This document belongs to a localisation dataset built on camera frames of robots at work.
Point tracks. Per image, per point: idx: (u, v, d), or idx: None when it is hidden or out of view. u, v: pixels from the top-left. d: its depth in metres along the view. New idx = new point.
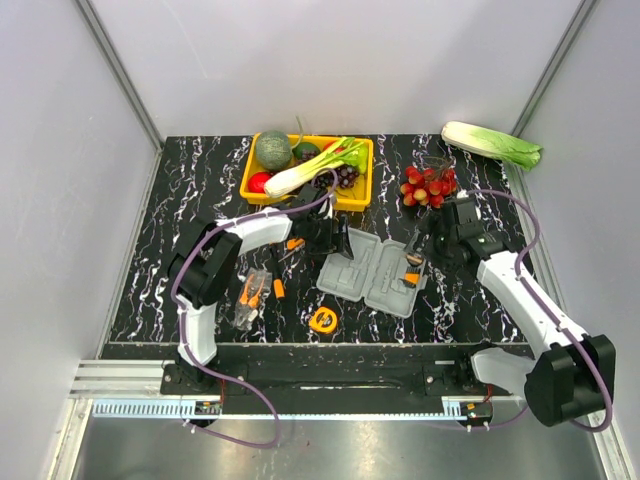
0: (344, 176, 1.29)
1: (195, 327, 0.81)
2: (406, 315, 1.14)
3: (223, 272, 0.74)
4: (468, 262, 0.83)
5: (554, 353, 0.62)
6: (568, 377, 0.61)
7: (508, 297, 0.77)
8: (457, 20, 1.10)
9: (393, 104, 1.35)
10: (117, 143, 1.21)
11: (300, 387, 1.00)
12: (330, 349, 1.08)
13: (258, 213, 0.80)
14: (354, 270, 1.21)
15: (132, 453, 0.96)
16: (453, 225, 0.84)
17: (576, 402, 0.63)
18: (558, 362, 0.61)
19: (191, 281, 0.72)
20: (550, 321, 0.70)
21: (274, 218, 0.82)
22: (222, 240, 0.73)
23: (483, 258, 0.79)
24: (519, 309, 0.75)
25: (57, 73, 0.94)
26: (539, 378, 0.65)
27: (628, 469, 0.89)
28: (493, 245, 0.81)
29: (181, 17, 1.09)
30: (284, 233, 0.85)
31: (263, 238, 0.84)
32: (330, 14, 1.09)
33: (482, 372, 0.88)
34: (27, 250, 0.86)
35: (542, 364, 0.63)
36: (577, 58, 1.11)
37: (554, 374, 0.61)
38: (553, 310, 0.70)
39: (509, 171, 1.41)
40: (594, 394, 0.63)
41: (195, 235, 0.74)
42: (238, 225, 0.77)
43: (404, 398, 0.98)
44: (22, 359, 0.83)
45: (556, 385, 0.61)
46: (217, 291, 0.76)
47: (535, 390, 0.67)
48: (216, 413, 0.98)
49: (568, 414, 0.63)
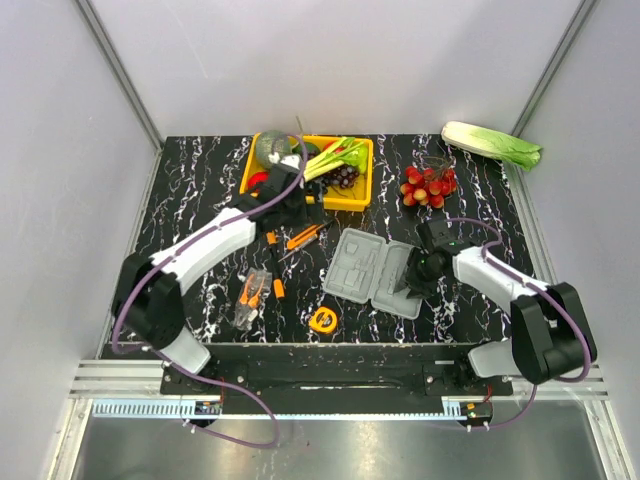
0: (344, 176, 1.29)
1: (174, 355, 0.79)
2: (415, 316, 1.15)
3: (166, 313, 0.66)
4: (445, 266, 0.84)
5: (522, 300, 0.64)
6: (540, 324, 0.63)
7: (477, 278, 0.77)
8: (457, 21, 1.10)
9: (394, 104, 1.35)
10: (117, 143, 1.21)
11: (300, 387, 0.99)
12: (330, 348, 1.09)
13: (208, 226, 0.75)
14: (359, 271, 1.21)
15: (132, 454, 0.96)
16: (428, 241, 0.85)
17: (563, 355, 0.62)
18: (527, 307, 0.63)
19: (136, 326, 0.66)
20: (515, 281, 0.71)
21: (228, 226, 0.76)
22: (158, 281, 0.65)
23: (454, 254, 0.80)
24: (490, 286, 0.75)
25: (57, 73, 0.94)
26: (516, 334, 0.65)
27: (628, 469, 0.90)
28: (463, 245, 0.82)
29: (180, 17, 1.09)
30: (250, 235, 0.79)
31: (223, 251, 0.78)
32: (329, 14, 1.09)
33: (482, 370, 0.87)
34: (27, 249, 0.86)
35: (514, 315, 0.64)
36: (578, 58, 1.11)
37: (525, 319, 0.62)
38: (514, 271, 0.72)
39: (509, 172, 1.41)
40: (575, 343, 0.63)
41: (129, 279, 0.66)
42: (177, 256, 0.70)
43: (404, 398, 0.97)
44: (22, 358, 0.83)
45: (531, 332, 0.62)
46: (167, 330, 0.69)
47: (519, 353, 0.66)
48: (216, 413, 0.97)
49: (556, 370, 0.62)
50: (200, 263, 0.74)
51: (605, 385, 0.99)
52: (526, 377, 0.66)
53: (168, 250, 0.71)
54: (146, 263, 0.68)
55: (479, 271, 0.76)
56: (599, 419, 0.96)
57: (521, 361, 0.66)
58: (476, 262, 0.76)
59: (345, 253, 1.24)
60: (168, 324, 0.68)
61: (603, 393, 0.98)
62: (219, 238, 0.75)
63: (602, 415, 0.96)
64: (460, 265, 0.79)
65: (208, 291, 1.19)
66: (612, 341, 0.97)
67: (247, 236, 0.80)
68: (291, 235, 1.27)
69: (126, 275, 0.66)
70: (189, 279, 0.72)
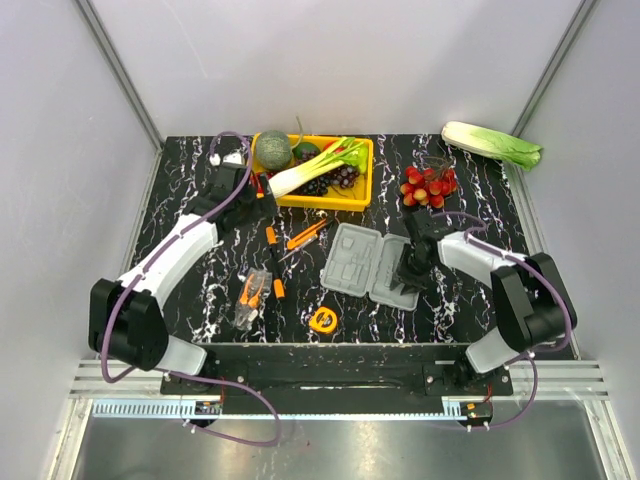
0: (345, 176, 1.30)
1: (170, 365, 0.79)
2: (412, 308, 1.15)
3: (148, 332, 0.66)
4: (430, 254, 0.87)
5: (501, 270, 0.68)
6: (520, 293, 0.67)
7: (459, 259, 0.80)
8: (457, 20, 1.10)
9: (394, 103, 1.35)
10: (117, 143, 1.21)
11: (301, 387, 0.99)
12: (330, 349, 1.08)
13: (170, 238, 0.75)
14: (355, 265, 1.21)
15: (132, 454, 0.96)
16: (414, 231, 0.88)
17: (545, 322, 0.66)
18: (506, 277, 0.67)
19: (122, 353, 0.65)
20: (495, 256, 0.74)
21: (189, 233, 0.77)
22: (133, 303, 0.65)
23: (439, 239, 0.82)
24: (473, 265, 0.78)
25: (57, 73, 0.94)
26: (499, 304, 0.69)
27: (628, 469, 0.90)
28: (448, 231, 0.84)
29: (180, 17, 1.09)
30: (213, 237, 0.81)
31: (191, 256, 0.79)
32: (329, 14, 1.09)
33: (480, 365, 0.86)
34: (27, 249, 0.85)
35: (494, 284, 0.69)
36: (578, 58, 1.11)
37: (504, 287, 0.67)
38: (493, 247, 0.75)
39: (509, 172, 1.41)
40: (555, 310, 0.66)
41: (102, 309, 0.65)
42: (147, 272, 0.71)
43: (404, 398, 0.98)
44: (22, 358, 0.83)
45: (511, 300, 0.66)
46: (152, 350, 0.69)
47: (504, 323, 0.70)
48: (216, 413, 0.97)
49: (539, 336, 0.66)
50: (170, 274, 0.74)
51: (605, 386, 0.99)
52: (511, 345, 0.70)
53: (135, 269, 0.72)
54: (115, 287, 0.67)
55: (460, 252, 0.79)
56: (599, 419, 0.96)
57: (505, 330, 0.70)
58: (459, 243, 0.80)
59: (341, 247, 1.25)
60: (152, 341, 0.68)
61: (603, 393, 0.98)
62: (182, 246, 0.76)
63: (602, 415, 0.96)
64: (445, 248, 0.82)
65: (208, 291, 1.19)
66: (612, 341, 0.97)
67: (210, 239, 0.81)
68: (291, 235, 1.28)
69: (97, 306, 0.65)
70: (163, 290, 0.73)
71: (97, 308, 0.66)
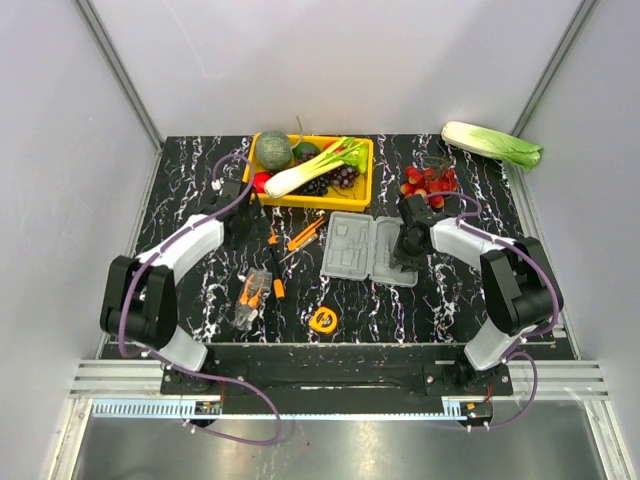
0: (344, 176, 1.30)
1: (174, 355, 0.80)
2: (415, 282, 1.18)
3: (165, 306, 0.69)
4: (423, 240, 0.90)
5: (490, 253, 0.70)
6: (508, 274, 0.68)
7: (450, 243, 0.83)
8: (457, 20, 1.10)
9: (394, 103, 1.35)
10: (118, 143, 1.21)
11: (300, 387, 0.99)
12: (330, 349, 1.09)
13: (182, 229, 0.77)
14: (353, 251, 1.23)
15: (132, 454, 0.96)
16: (408, 216, 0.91)
17: (532, 304, 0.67)
18: (495, 259, 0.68)
19: (136, 331, 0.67)
20: (486, 240, 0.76)
21: (201, 226, 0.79)
22: (151, 276, 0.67)
23: (432, 225, 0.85)
24: (466, 251, 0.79)
25: (57, 73, 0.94)
26: (489, 286, 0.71)
27: (628, 469, 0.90)
28: (440, 217, 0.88)
29: (180, 17, 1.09)
30: (221, 236, 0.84)
31: (199, 251, 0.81)
32: (329, 14, 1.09)
33: (478, 361, 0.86)
34: (27, 249, 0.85)
35: (483, 266, 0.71)
36: (578, 58, 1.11)
37: (493, 269, 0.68)
38: (483, 233, 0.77)
39: (509, 172, 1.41)
40: (544, 293, 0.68)
41: (120, 284, 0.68)
42: (163, 253, 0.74)
43: (404, 398, 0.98)
44: (22, 358, 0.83)
45: (500, 281, 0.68)
46: (163, 331, 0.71)
47: (493, 305, 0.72)
48: (216, 413, 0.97)
49: (526, 318, 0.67)
50: (182, 259, 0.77)
51: (605, 386, 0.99)
52: (500, 327, 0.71)
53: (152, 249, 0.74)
54: (133, 263, 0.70)
55: (451, 237, 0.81)
56: (599, 419, 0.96)
57: (495, 313, 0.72)
58: (450, 229, 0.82)
59: (336, 236, 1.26)
60: (166, 320, 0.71)
61: (603, 393, 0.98)
62: (194, 237, 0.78)
63: (602, 415, 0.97)
64: (437, 233, 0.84)
65: (208, 291, 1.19)
66: (612, 340, 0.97)
67: (217, 237, 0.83)
68: (291, 235, 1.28)
69: (116, 278, 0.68)
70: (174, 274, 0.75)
71: (115, 281, 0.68)
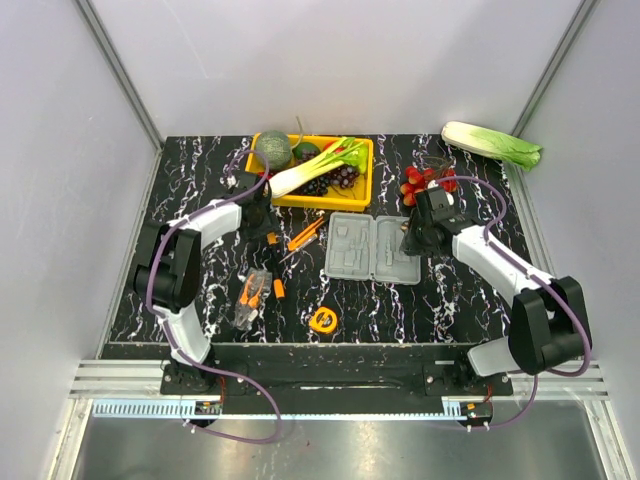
0: (344, 176, 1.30)
1: (185, 333, 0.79)
2: (417, 281, 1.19)
3: (192, 267, 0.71)
4: (443, 243, 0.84)
5: (526, 295, 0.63)
6: (542, 318, 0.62)
7: (479, 262, 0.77)
8: (457, 20, 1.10)
9: (394, 103, 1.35)
10: (118, 143, 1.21)
11: (300, 387, 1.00)
12: (330, 349, 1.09)
13: (206, 206, 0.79)
14: (355, 251, 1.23)
15: (131, 454, 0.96)
16: (427, 211, 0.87)
17: (558, 348, 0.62)
18: (530, 302, 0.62)
19: (162, 289, 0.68)
20: (519, 271, 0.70)
21: (223, 206, 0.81)
22: (181, 238, 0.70)
23: (454, 232, 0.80)
24: (492, 271, 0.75)
25: (57, 74, 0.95)
26: (516, 325, 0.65)
27: (628, 469, 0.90)
28: (464, 223, 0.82)
29: (181, 17, 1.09)
30: (238, 220, 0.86)
31: (218, 230, 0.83)
32: (329, 15, 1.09)
33: (479, 367, 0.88)
34: (26, 249, 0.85)
35: (516, 308, 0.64)
36: (578, 58, 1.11)
37: (528, 315, 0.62)
38: (519, 262, 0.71)
39: (509, 171, 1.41)
40: (573, 336, 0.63)
41: (150, 244, 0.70)
42: (192, 220, 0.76)
43: (404, 398, 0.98)
44: (22, 358, 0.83)
45: (532, 327, 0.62)
46: (188, 294, 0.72)
47: (516, 342, 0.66)
48: (216, 413, 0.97)
49: (551, 362, 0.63)
50: (205, 231, 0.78)
51: (605, 386, 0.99)
52: (521, 366, 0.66)
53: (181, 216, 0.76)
54: (163, 226, 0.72)
55: (481, 256, 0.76)
56: (599, 419, 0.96)
57: (517, 351, 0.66)
58: (479, 245, 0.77)
59: (337, 237, 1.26)
60: (192, 284, 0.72)
61: (603, 393, 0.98)
62: (216, 214, 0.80)
63: (603, 415, 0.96)
64: (461, 245, 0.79)
65: (208, 291, 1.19)
66: (612, 340, 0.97)
67: (235, 220, 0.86)
68: (291, 235, 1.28)
69: (147, 237, 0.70)
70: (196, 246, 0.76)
71: (146, 241, 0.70)
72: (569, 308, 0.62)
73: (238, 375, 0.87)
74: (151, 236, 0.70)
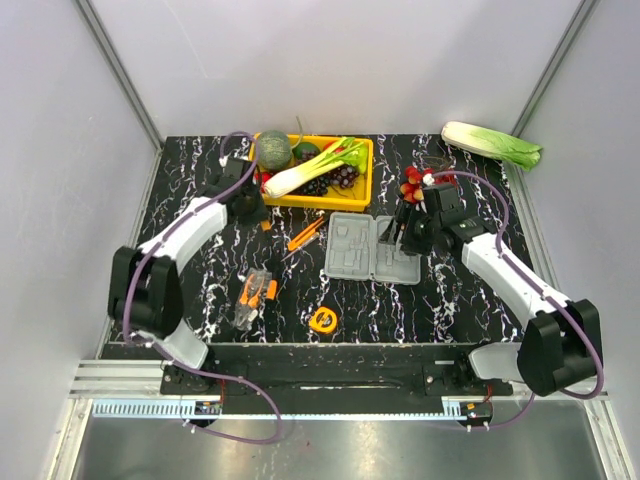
0: (344, 176, 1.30)
1: (176, 349, 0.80)
2: (417, 281, 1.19)
3: (169, 295, 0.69)
4: (453, 248, 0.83)
5: (541, 320, 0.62)
6: (556, 344, 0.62)
7: (489, 274, 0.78)
8: (457, 20, 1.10)
9: (394, 103, 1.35)
10: (117, 143, 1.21)
11: (300, 387, 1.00)
12: (330, 349, 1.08)
13: (185, 214, 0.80)
14: (355, 251, 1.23)
15: (131, 454, 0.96)
16: (437, 212, 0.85)
17: (569, 370, 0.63)
18: (546, 328, 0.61)
19: (140, 317, 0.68)
20: (534, 291, 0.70)
21: (203, 212, 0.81)
22: (154, 267, 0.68)
23: (467, 242, 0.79)
24: (504, 285, 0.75)
25: (57, 73, 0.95)
26: (528, 346, 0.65)
27: (628, 469, 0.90)
28: (475, 229, 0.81)
29: (180, 16, 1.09)
30: (224, 219, 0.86)
31: (202, 236, 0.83)
32: (329, 14, 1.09)
33: (482, 370, 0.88)
34: (27, 248, 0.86)
35: (531, 332, 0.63)
36: (578, 58, 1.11)
37: (543, 341, 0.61)
38: (535, 281, 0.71)
39: (509, 172, 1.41)
40: (585, 359, 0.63)
41: (124, 274, 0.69)
42: (165, 241, 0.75)
43: (404, 398, 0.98)
44: (21, 358, 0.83)
45: (547, 352, 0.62)
46: (169, 318, 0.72)
47: (527, 361, 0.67)
48: (216, 413, 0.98)
49: (562, 384, 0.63)
50: (185, 247, 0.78)
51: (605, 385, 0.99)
52: (530, 384, 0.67)
53: (154, 239, 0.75)
54: (135, 254, 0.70)
55: (493, 268, 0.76)
56: (599, 419, 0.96)
57: (527, 368, 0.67)
58: (491, 256, 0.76)
59: (337, 237, 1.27)
60: (171, 309, 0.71)
61: (603, 393, 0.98)
62: (197, 222, 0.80)
63: (603, 415, 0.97)
64: (472, 255, 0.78)
65: (208, 291, 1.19)
66: (612, 340, 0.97)
67: (221, 220, 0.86)
68: (291, 235, 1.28)
69: (118, 269, 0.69)
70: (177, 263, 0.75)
71: (119, 274, 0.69)
72: (584, 335, 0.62)
73: (237, 379, 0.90)
74: (124, 265, 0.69)
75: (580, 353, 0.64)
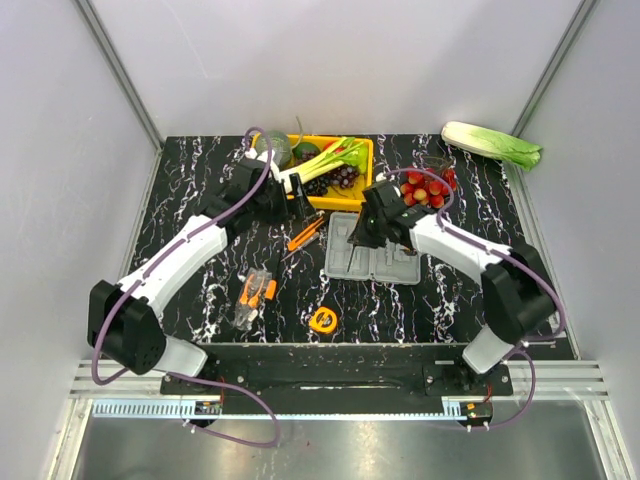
0: (344, 176, 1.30)
1: (169, 366, 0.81)
2: (417, 281, 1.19)
3: (144, 337, 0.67)
4: (402, 240, 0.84)
5: (491, 271, 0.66)
6: (510, 288, 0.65)
7: (439, 250, 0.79)
8: (457, 21, 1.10)
9: (394, 103, 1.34)
10: (118, 143, 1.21)
11: (300, 387, 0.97)
12: (330, 349, 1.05)
13: (176, 242, 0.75)
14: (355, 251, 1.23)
15: (132, 453, 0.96)
16: (378, 209, 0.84)
17: (531, 311, 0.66)
18: (496, 276, 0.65)
19: (117, 354, 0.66)
20: (479, 249, 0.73)
21: (196, 236, 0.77)
22: (130, 310, 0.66)
23: (411, 227, 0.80)
24: (453, 255, 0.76)
25: (58, 74, 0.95)
26: (490, 302, 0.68)
27: (628, 469, 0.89)
28: (416, 215, 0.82)
29: (180, 16, 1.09)
30: (222, 240, 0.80)
31: (195, 263, 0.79)
32: (329, 14, 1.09)
33: (479, 364, 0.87)
34: (27, 247, 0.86)
35: (485, 285, 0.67)
36: (578, 58, 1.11)
37: (497, 288, 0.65)
38: (476, 240, 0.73)
39: (509, 172, 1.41)
40: (542, 297, 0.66)
41: (100, 310, 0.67)
42: (147, 278, 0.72)
43: (404, 398, 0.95)
44: (21, 357, 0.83)
45: (502, 301, 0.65)
46: (148, 353, 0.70)
47: (491, 315, 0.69)
48: (216, 413, 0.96)
49: (528, 326, 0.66)
50: (172, 280, 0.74)
51: (605, 385, 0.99)
52: (502, 338, 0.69)
53: (135, 275, 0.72)
54: (115, 291, 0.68)
55: (440, 244, 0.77)
56: (599, 419, 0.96)
57: (494, 323, 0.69)
58: (435, 232, 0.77)
59: (337, 237, 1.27)
60: (148, 347, 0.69)
61: (603, 393, 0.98)
62: (187, 252, 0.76)
63: (602, 414, 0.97)
64: (420, 237, 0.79)
65: (208, 291, 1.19)
66: (612, 341, 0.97)
67: (219, 242, 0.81)
68: (291, 235, 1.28)
69: (96, 307, 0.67)
70: (161, 297, 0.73)
71: (96, 310, 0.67)
72: (531, 271, 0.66)
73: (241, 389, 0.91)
74: (99, 303, 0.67)
75: (537, 293, 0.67)
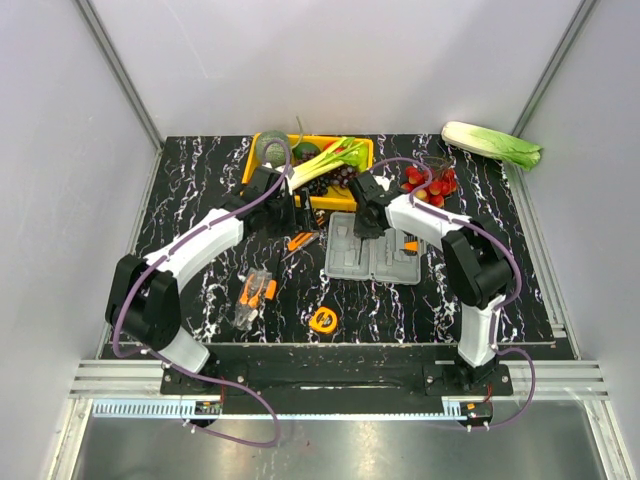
0: (344, 176, 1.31)
1: (173, 357, 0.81)
2: (417, 281, 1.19)
3: (164, 313, 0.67)
4: (380, 219, 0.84)
5: (451, 235, 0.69)
6: (468, 252, 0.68)
7: (408, 224, 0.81)
8: (457, 20, 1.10)
9: (394, 103, 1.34)
10: (118, 142, 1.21)
11: (301, 387, 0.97)
12: (330, 348, 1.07)
13: (198, 227, 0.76)
14: (355, 251, 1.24)
15: (132, 453, 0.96)
16: (359, 195, 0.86)
17: (490, 274, 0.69)
18: (455, 240, 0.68)
19: (137, 328, 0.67)
20: (442, 220, 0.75)
21: (217, 224, 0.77)
22: (154, 282, 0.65)
23: (386, 205, 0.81)
24: (421, 228, 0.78)
25: (57, 73, 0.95)
26: (450, 265, 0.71)
27: (628, 469, 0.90)
28: (393, 195, 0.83)
29: (180, 16, 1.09)
30: (239, 232, 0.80)
31: (214, 251, 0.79)
32: (329, 13, 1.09)
33: (474, 357, 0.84)
34: (26, 247, 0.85)
35: (446, 249, 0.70)
36: (578, 57, 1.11)
37: (456, 251, 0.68)
38: (440, 211, 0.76)
39: (509, 172, 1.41)
40: (500, 263, 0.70)
41: (124, 282, 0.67)
42: (171, 256, 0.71)
43: (404, 398, 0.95)
44: (21, 357, 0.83)
45: (461, 264, 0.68)
46: (165, 329, 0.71)
47: (453, 278, 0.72)
48: (216, 413, 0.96)
49: (486, 289, 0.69)
50: (193, 261, 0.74)
51: (605, 386, 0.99)
52: (463, 300, 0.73)
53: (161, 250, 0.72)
54: (140, 264, 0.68)
55: (409, 217, 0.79)
56: (599, 419, 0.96)
57: (456, 285, 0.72)
58: (405, 208, 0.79)
59: (337, 237, 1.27)
60: (166, 323, 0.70)
61: (603, 393, 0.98)
62: (209, 236, 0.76)
63: (602, 414, 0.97)
64: (393, 214, 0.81)
65: (208, 291, 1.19)
66: (612, 341, 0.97)
67: (236, 236, 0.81)
68: None
69: (121, 278, 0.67)
70: (182, 277, 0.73)
71: (120, 283, 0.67)
72: (487, 233, 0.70)
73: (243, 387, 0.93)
74: (125, 275, 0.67)
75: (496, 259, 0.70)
